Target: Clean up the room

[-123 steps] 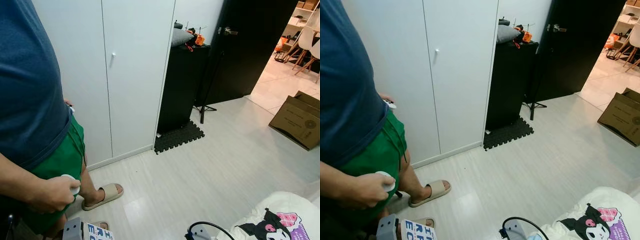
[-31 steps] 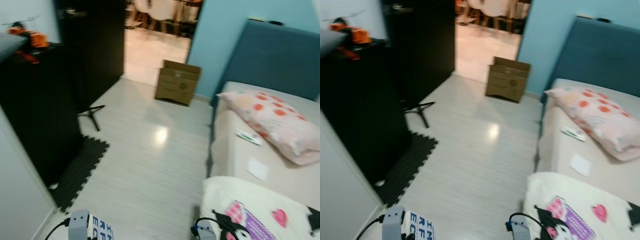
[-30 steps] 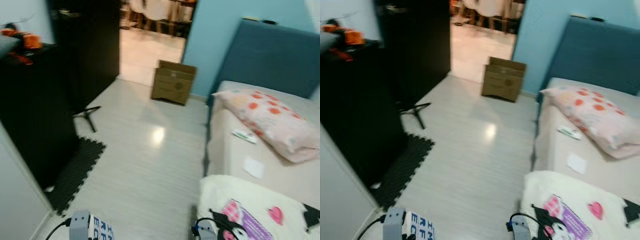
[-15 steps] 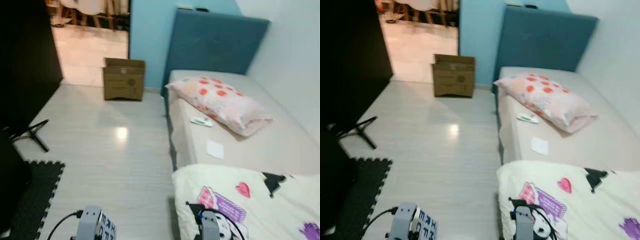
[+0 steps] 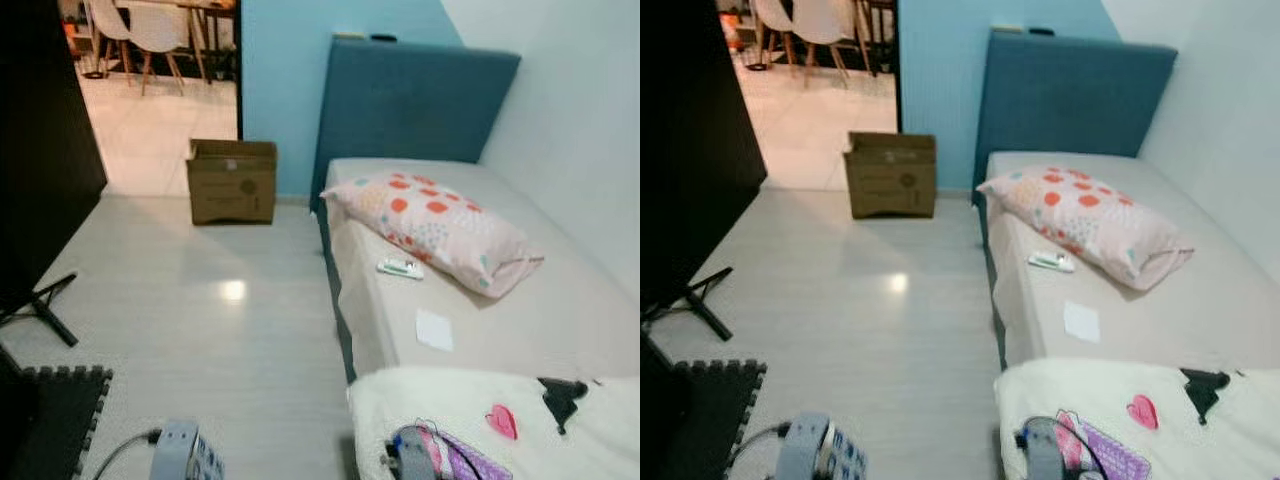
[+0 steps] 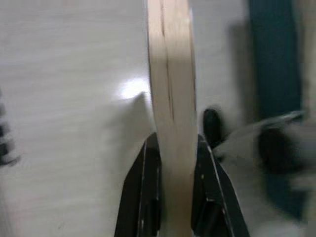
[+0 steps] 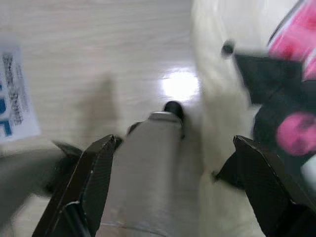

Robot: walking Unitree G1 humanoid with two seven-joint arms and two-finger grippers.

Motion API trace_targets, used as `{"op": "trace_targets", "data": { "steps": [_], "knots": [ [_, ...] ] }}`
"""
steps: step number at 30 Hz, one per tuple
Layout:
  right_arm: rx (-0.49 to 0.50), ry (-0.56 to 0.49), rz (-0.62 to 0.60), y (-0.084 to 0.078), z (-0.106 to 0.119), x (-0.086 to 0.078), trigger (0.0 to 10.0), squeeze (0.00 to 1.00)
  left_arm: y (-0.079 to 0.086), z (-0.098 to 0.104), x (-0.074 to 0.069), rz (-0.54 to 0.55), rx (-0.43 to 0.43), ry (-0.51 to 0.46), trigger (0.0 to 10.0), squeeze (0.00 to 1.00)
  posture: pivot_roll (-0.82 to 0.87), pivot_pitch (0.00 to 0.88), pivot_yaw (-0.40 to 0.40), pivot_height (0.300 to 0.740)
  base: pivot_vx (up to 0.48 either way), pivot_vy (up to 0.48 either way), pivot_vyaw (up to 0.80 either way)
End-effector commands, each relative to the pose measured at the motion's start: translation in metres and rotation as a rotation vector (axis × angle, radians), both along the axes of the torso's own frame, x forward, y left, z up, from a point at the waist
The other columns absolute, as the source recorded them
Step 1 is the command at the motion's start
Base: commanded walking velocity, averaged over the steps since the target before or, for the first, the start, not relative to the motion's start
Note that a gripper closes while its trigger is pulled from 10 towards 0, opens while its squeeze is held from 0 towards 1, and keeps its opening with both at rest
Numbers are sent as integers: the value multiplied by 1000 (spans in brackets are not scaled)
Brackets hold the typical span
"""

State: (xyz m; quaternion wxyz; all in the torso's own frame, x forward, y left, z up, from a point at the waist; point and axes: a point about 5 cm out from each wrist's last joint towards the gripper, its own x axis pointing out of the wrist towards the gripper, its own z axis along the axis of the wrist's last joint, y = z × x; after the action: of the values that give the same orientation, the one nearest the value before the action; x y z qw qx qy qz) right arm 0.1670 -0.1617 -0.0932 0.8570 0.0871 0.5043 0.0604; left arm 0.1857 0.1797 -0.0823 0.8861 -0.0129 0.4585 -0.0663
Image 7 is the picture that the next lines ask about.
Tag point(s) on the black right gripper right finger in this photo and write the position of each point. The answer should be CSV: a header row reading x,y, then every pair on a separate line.
x,y
269,192

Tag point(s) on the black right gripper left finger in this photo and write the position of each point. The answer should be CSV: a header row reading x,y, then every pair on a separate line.
x,y
81,192

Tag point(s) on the cream cartoon print blanket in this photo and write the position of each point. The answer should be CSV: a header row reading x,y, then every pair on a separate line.
x,y
217,98

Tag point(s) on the white book blue lettering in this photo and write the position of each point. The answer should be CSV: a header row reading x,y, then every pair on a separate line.
x,y
17,98

